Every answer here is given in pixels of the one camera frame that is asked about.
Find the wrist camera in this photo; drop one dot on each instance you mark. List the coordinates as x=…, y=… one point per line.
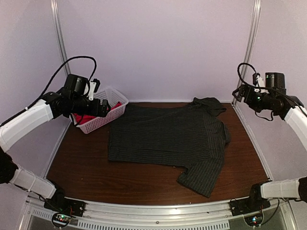
x=91, y=87
x=273, y=80

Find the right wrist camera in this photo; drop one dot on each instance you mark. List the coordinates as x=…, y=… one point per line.
x=273, y=80

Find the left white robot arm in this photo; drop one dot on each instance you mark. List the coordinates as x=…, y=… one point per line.
x=50, y=106

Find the left aluminium corner post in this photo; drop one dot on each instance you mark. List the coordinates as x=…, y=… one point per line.
x=58, y=29

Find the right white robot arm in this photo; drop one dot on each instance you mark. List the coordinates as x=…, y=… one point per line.
x=290, y=110

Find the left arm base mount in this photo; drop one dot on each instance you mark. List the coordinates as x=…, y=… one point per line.
x=66, y=209

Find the red garment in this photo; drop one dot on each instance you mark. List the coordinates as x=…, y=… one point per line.
x=82, y=119

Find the right aluminium corner post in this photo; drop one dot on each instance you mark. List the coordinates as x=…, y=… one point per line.
x=255, y=19

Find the aluminium corner post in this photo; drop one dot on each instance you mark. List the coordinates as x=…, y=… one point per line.
x=58, y=29
x=255, y=19

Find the black pinstriped shirt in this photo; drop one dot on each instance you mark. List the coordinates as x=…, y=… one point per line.
x=191, y=137

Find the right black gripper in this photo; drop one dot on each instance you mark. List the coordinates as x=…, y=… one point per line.
x=242, y=89

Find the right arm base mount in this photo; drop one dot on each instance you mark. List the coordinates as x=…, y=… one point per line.
x=252, y=208

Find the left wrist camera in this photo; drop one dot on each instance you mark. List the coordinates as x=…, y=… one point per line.
x=91, y=87

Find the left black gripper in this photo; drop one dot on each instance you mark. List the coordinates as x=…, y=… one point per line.
x=103, y=113

